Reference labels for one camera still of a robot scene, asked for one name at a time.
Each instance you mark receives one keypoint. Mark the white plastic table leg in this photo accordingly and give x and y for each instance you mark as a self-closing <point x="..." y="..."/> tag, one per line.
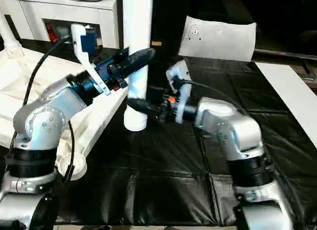
<point x="10" y="42"/>
<point x="137" y="24"/>

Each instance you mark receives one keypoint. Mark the white plastic table top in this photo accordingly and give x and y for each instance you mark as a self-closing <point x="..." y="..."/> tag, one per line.
<point x="15" y="74"/>

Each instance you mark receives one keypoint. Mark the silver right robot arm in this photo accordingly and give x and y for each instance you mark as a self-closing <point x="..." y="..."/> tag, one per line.
<point x="230" y="121"/>

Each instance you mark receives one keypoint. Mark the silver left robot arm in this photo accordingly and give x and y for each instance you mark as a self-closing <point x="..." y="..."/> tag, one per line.
<point x="42" y="121"/>

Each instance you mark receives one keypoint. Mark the black cabinet with gold label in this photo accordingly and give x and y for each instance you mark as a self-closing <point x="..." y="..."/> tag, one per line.
<point x="168" y="17"/>

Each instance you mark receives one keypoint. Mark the black work mat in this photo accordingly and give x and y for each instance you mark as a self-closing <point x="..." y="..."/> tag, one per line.
<point x="161" y="178"/>

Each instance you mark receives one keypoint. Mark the white cabinet with glass doors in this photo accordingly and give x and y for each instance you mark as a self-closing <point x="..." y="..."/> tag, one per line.
<point x="62" y="10"/>

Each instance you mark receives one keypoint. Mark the white flat board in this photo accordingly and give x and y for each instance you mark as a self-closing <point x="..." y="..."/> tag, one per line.
<point x="284" y="86"/>

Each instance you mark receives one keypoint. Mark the black horizontal bar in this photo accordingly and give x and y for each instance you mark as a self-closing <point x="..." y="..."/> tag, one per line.
<point x="284" y="53"/>

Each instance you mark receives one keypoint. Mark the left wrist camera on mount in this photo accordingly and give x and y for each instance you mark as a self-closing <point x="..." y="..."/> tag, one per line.
<point x="79" y="39"/>

